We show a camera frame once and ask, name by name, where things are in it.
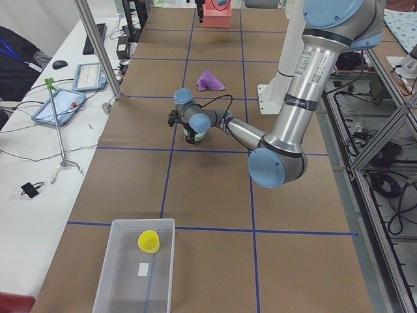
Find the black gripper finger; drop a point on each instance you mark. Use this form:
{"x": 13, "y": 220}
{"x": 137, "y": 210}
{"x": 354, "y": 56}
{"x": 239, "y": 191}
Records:
{"x": 200, "y": 9}

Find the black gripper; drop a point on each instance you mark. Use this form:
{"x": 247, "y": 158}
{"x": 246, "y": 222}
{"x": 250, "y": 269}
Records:
{"x": 189, "y": 135}

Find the green ceramic bowl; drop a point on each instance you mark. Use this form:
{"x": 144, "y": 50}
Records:
{"x": 200, "y": 136}

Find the yellow plastic cup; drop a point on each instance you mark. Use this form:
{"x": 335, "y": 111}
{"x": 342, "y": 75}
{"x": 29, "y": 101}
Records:
{"x": 149, "y": 241}

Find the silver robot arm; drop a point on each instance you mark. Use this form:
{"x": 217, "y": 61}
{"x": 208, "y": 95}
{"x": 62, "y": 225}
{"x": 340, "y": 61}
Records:
{"x": 331, "y": 28}

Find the black power adapter box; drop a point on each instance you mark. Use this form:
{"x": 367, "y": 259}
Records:
{"x": 123, "y": 48}

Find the white label in box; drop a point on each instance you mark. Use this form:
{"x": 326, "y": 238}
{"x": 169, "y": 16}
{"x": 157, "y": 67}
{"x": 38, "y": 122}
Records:
{"x": 143, "y": 269}

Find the clear plastic storage box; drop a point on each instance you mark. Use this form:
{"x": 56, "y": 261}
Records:
{"x": 120, "y": 289}

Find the pink plastic bin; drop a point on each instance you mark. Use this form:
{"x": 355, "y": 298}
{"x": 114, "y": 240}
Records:
{"x": 217, "y": 14}

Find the purple cloth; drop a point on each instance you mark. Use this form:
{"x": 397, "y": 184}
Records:
{"x": 208, "y": 82}

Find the teach pendant far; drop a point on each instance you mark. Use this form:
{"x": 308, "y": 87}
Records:
{"x": 89, "y": 77}

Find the teach pendant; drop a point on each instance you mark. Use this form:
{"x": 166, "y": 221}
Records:
{"x": 89, "y": 77}
{"x": 67, "y": 103}

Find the teach pendant near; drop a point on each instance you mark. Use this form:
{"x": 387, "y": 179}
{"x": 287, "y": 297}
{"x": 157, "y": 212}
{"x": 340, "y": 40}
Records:
{"x": 67, "y": 103}

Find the black computer mouse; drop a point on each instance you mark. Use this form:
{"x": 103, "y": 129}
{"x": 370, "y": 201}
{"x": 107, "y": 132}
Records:
{"x": 58, "y": 64}

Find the black small device on table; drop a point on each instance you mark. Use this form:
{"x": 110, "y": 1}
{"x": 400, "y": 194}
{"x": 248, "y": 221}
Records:
{"x": 31, "y": 190}

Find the seated person dark clothes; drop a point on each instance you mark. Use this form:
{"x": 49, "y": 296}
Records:
{"x": 21, "y": 65}

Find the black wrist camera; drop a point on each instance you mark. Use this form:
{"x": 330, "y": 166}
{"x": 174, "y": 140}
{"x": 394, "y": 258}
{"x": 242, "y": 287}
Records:
{"x": 173, "y": 118}

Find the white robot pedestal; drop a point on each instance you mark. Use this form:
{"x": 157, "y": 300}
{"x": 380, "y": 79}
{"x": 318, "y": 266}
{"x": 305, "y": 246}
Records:
{"x": 271, "y": 95}

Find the aluminium frame post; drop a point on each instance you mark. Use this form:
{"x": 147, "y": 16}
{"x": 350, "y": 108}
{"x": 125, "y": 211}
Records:
{"x": 98, "y": 45}

